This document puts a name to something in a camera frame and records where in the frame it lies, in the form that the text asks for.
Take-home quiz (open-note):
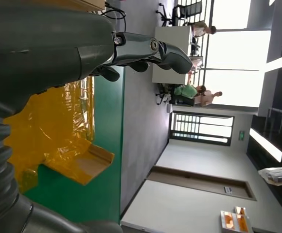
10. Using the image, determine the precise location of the yellow taped cardboard tray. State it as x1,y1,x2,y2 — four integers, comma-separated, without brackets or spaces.
2,76,115,194

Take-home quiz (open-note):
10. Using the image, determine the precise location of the green table mat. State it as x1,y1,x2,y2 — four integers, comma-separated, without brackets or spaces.
23,66,126,224

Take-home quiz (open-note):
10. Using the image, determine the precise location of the white office desk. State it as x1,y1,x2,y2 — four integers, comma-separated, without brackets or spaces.
152,25,192,85

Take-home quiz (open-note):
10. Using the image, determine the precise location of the person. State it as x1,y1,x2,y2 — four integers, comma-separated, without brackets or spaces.
174,84,206,100
194,90,223,107
190,20,217,37

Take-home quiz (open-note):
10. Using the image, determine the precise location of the brown door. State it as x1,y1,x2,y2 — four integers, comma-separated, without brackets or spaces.
146,166,257,201

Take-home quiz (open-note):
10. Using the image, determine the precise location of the white ceiling light strip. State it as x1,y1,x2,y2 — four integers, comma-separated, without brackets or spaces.
265,51,282,73
249,128,282,163

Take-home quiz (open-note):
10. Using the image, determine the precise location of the coiled black cable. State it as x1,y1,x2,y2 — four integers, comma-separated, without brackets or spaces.
104,1,127,33

